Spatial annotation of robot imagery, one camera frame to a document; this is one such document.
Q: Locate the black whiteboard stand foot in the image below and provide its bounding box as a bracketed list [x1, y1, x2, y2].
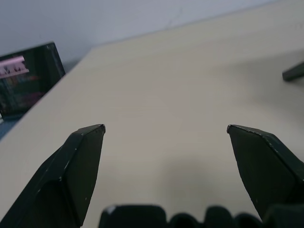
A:
[282, 61, 304, 83]

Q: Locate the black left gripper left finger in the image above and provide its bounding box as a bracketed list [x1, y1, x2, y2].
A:
[0, 123, 106, 228]

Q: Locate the black computer monitor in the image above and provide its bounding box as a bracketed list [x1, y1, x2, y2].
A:
[0, 42, 66, 119]

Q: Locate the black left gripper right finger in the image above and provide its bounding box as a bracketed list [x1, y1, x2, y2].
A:
[227, 124, 304, 223]

